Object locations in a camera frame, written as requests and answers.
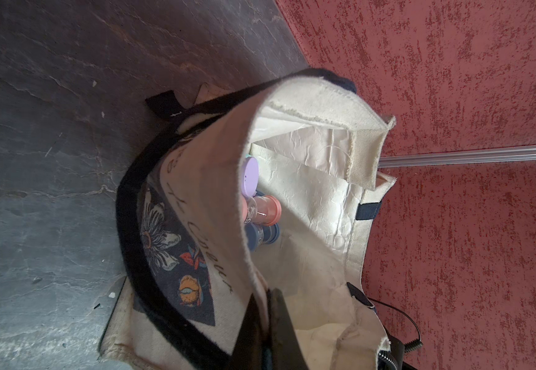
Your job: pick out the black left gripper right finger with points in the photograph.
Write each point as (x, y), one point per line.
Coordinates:
(283, 348)

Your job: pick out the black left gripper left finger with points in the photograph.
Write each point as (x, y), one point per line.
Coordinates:
(248, 350)

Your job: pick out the cream canvas bag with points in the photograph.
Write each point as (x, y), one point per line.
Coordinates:
(179, 214)

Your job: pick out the blue hourglass pile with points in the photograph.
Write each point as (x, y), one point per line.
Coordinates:
(261, 235)

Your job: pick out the pink hourglass pile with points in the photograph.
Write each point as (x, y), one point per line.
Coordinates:
(261, 210)

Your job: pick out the purple hourglass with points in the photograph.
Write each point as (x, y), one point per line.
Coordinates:
(249, 178)

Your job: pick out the aluminium corner post right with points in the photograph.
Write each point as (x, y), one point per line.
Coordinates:
(495, 155)

